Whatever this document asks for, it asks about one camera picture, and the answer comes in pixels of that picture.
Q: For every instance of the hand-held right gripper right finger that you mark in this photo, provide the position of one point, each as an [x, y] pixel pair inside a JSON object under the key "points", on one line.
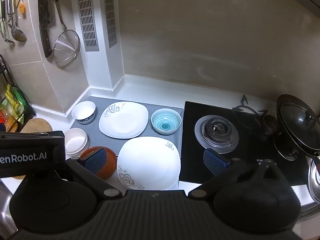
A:
{"points": [[215, 162]]}

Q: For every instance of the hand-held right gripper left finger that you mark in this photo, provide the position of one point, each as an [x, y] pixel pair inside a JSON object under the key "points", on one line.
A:
{"points": [[94, 162]]}

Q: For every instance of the orange round plate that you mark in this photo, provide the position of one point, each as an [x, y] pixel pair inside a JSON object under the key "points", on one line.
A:
{"points": [[111, 160]]}

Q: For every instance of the white bowls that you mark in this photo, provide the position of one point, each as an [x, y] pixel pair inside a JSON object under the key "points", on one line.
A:
{"points": [[75, 141]]}

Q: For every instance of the white square floral plate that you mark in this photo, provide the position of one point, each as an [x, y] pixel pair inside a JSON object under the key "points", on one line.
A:
{"points": [[123, 120], [148, 163]]}

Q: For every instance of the white bowl with blue pattern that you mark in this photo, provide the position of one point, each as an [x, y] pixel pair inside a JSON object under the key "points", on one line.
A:
{"points": [[83, 112]]}

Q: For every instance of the light blue striped bowl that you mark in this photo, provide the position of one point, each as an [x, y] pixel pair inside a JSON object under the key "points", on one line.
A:
{"points": [[166, 121]]}

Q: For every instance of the black gas stove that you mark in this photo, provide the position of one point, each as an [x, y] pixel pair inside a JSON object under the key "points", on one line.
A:
{"points": [[190, 166]]}

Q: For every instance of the steel stove burner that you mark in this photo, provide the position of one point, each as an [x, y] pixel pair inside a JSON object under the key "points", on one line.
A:
{"points": [[216, 133]]}

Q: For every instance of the grey table mat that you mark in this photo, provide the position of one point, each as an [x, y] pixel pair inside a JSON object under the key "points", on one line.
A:
{"points": [[94, 132]]}

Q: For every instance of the green yellow snack packet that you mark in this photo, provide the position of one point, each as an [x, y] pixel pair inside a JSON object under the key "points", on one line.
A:
{"points": [[16, 100]]}

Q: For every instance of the steel sink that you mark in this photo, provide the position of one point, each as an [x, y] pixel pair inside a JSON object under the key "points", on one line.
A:
{"points": [[5, 205]]}

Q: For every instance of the black pot support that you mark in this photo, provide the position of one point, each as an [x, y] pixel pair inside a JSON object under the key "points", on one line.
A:
{"points": [[246, 110]]}

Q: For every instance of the black wok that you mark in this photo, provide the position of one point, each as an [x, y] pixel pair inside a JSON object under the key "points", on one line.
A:
{"points": [[282, 141]]}

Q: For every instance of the glass wok lid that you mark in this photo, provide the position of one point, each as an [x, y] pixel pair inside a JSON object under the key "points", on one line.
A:
{"points": [[295, 117]]}

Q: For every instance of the steel pot lid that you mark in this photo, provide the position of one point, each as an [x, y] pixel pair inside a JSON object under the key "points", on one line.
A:
{"points": [[315, 180]]}

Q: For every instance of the steel mesh strainer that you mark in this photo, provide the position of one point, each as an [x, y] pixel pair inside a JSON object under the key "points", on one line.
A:
{"points": [[66, 48]]}

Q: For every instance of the steel ladle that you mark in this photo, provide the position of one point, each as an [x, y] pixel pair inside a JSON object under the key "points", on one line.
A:
{"points": [[18, 33]]}

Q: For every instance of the kitchen cleaver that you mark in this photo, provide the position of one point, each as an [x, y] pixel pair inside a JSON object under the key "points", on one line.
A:
{"points": [[45, 17]]}

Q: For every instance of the grey vent grille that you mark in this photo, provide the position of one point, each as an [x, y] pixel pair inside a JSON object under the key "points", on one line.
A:
{"points": [[87, 20]]}

